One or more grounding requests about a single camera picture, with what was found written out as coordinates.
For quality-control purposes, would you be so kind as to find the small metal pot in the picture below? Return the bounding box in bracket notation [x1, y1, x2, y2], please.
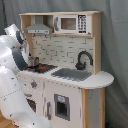
[29, 57, 39, 67]

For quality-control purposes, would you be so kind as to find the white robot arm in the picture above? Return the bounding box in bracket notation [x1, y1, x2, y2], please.
[0, 24, 52, 128]

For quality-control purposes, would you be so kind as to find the wooden toy kitchen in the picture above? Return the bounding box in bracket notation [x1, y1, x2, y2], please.
[18, 11, 114, 128]

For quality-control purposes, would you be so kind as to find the black toy faucet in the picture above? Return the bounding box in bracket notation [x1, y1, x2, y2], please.
[75, 51, 93, 70]

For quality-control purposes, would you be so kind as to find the grey toy sink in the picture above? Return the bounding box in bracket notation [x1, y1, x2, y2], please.
[52, 68, 92, 81]

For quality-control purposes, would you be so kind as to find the black toy stovetop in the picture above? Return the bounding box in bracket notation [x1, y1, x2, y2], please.
[27, 64, 55, 74]

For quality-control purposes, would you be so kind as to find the red right stove knob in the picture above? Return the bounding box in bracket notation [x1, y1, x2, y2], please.
[31, 81, 37, 88]

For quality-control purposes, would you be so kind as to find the grey ice dispenser panel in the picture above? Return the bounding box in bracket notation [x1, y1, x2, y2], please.
[54, 94, 70, 120]

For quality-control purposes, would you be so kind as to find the white toy microwave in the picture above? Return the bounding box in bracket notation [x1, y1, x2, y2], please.
[54, 15, 87, 33]

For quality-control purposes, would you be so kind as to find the grey range hood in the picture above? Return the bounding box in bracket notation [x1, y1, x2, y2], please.
[24, 16, 52, 34]

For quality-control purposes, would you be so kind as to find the grey cupboard door handle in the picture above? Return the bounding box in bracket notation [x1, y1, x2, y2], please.
[47, 102, 51, 120]

